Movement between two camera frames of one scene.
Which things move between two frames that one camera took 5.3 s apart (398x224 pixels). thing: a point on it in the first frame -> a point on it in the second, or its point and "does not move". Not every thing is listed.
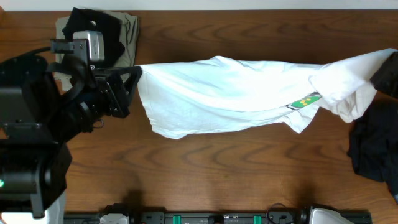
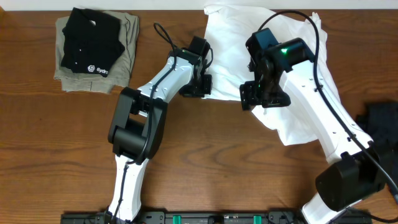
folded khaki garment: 129,28 does not move
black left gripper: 112,92 -> 196,90
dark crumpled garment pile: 373,142 does not move
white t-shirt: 198,95 -> 230,26
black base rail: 298,217 does not move
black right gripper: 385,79 -> 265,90
